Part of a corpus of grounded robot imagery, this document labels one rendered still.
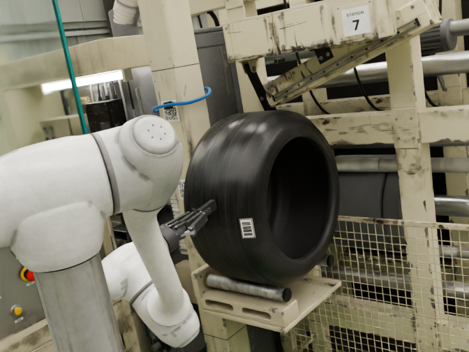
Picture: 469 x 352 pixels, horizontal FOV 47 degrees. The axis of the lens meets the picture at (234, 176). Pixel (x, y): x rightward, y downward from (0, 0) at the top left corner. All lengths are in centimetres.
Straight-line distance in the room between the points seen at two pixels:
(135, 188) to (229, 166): 79
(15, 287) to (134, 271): 68
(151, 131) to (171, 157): 5
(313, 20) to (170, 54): 49
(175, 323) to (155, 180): 55
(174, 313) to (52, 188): 58
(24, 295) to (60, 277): 112
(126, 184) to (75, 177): 7
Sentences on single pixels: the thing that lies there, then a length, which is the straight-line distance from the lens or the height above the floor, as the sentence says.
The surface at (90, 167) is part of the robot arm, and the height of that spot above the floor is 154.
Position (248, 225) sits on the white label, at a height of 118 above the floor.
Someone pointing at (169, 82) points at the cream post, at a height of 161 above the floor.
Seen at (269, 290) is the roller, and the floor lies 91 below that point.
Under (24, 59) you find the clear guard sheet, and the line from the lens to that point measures 191.
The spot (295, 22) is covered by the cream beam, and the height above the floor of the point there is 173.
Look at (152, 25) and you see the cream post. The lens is 192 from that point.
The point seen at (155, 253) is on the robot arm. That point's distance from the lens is 111.
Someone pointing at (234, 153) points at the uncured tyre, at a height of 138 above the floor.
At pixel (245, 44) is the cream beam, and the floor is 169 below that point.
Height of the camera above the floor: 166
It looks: 13 degrees down
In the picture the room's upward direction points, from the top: 10 degrees counter-clockwise
